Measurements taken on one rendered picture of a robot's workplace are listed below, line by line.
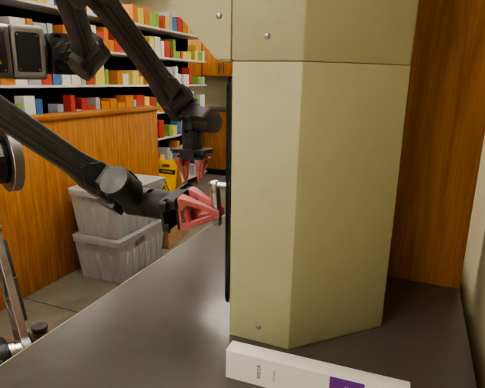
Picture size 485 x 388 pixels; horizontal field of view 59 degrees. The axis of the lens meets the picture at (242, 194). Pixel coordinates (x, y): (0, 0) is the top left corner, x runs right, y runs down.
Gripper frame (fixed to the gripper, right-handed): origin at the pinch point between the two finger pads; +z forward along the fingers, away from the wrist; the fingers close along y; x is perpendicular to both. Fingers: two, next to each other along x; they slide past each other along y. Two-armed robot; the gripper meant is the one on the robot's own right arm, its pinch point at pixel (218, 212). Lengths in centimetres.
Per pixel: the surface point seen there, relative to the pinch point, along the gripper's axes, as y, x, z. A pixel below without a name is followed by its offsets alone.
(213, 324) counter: -7.3, 19.8, 1.0
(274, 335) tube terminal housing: -8.8, 17.5, 13.5
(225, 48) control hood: -1.6, -28.8, 4.5
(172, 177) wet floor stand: 273, 112, -190
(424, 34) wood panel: 36, -28, 32
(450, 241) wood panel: 29, 15, 42
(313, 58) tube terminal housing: -0.6, -27.0, 17.7
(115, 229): 135, 95, -148
